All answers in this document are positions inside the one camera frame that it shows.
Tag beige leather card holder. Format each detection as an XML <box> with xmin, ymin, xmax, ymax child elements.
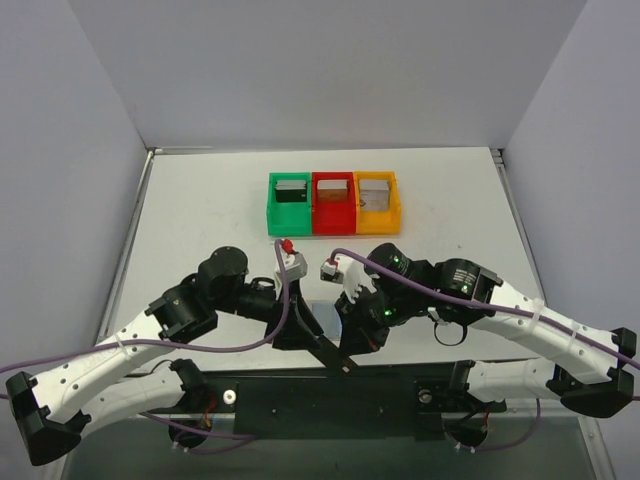
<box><xmin>310</xmin><ymin>301</ymin><xmax>342</xmax><ymax>341</ymax></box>

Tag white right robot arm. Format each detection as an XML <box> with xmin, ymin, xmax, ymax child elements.
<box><xmin>320</xmin><ymin>243</ymin><xmax>639</xmax><ymax>418</ymax></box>

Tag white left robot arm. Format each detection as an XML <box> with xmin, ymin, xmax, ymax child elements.
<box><xmin>6</xmin><ymin>240</ymin><xmax>323</xmax><ymax>466</ymax></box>

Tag cards in yellow bin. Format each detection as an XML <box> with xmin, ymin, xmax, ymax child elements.
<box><xmin>358</xmin><ymin>179</ymin><xmax>391</xmax><ymax>212</ymax></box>

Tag cards in red bin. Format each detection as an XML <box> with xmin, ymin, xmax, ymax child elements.
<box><xmin>316</xmin><ymin>179</ymin><xmax>349</xmax><ymax>203</ymax></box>

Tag black cards in green bin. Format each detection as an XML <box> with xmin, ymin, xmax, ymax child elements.
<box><xmin>274</xmin><ymin>179</ymin><xmax>307</xmax><ymax>203</ymax></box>

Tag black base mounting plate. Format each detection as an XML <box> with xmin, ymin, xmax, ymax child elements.
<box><xmin>168</xmin><ymin>361</ymin><xmax>506</xmax><ymax>441</ymax></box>

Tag yellow plastic bin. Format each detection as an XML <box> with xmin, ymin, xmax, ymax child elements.
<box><xmin>353</xmin><ymin>171</ymin><xmax>402</xmax><ymax>235</ymax></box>

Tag red plastic bin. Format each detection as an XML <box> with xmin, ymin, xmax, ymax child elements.
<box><xmin>311</xmin><ymin>172</ymin><xmax>356</xmax><ymax>236</ymax></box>

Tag green plastic bin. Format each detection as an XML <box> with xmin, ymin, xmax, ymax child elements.
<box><xmin>266</xmin><ymin>172</ymin><xmax>312</xmax><ymax>237</ymax></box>

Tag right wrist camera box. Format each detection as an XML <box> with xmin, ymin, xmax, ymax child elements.
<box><xmin>320</xmin><ymin>254</ymin><xmax>367</xmax><ymax>305</ymax></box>

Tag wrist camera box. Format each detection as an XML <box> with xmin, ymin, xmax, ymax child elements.
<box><xmin>320</xmin><ymin>254</ymin><xmax>367</xmax><ymax>305</ymax></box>
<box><xmin>273</xmin><ymin>247</ymin><xmax>308</xmax><ymax>289</ymax></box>

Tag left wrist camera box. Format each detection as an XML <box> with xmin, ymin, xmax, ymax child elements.
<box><xmin>273</xmin><ymin>247</ymin><xmax>308</xmax><ymax>289</ymax></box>

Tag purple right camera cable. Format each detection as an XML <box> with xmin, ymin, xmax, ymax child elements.
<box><xmin>324</xmin><ymin>248</ymin><xmax>640</xmax><ymax>454</ymax></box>

